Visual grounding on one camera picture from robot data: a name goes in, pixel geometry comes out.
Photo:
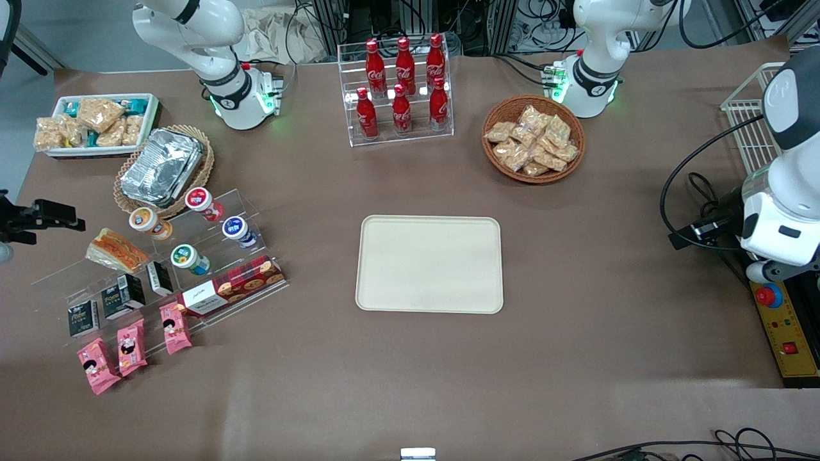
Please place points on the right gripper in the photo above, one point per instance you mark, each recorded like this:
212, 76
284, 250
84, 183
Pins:
13, 218

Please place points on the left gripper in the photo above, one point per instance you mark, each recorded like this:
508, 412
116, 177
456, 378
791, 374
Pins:
722, 216

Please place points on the triangle sandwich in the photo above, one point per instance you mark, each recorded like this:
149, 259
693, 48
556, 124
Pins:
118, 251

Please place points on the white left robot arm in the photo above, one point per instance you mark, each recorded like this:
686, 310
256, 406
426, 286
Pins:
599, 64

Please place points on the beige rectangular tray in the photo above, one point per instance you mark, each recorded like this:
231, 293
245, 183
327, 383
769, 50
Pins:
429, 264

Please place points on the yellow emergency stop box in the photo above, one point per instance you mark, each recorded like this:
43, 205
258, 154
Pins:
785, 326

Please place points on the crispy rice snack packet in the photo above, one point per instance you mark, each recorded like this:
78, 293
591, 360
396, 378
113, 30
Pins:
567, 152
551, 160
558, 130
99, 114
75, 132
512, 155
500, 132
535, 169
112, 136
533, 118
50, 134
132, 129
524, 135

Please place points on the small black box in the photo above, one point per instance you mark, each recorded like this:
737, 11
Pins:
83, 318
159, 278
123, 296

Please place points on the orange lid yogurt cup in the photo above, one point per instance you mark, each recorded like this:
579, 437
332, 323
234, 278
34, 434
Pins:
147, 221

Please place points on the teal snack packet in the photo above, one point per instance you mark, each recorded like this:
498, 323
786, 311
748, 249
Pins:
70, 108
136, 105

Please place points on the silver foil container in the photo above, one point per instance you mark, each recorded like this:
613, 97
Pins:
160, 166

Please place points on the white plastic bin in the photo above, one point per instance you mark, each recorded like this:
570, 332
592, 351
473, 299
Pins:
150, 121

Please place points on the pink snack packet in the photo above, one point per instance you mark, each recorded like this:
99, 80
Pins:
131, 347
97, 366
175, 328

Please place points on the green lid yogurt cup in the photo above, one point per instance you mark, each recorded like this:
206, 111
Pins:
188, 258

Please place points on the red lid yogurt cup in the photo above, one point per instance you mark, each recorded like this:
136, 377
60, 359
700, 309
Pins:
204, 202

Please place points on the oval tan wicker basket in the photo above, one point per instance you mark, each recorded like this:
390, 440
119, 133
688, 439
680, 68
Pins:
202, 173

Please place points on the clear acrylic stepped stand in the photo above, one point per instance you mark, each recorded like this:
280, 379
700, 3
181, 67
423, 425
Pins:
221, 256

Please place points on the blue lid yogurt cup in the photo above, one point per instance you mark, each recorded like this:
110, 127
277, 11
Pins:
238, 230

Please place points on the red plaid cookie box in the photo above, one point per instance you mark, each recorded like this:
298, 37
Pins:
230, 288

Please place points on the round brown wicker basket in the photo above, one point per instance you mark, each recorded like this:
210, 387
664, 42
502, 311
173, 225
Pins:
512, 178

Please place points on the crumpled beige cloth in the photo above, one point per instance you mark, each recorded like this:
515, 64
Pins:
269, 38

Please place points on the red cola bottle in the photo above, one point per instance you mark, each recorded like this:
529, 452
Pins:
375, 70
439, 107
401, 113
435, 63
367, 116
405, 67

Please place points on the clear acrylic bottle rack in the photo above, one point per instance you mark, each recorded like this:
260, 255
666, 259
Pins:
397, 137

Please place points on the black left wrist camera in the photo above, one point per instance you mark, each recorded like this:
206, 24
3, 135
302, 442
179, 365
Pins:
701, 232

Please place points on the black chair frame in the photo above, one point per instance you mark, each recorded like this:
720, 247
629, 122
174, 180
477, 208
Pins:
9, 32

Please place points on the aluminium profile frame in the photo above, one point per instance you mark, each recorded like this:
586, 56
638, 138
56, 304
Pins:
487, 25

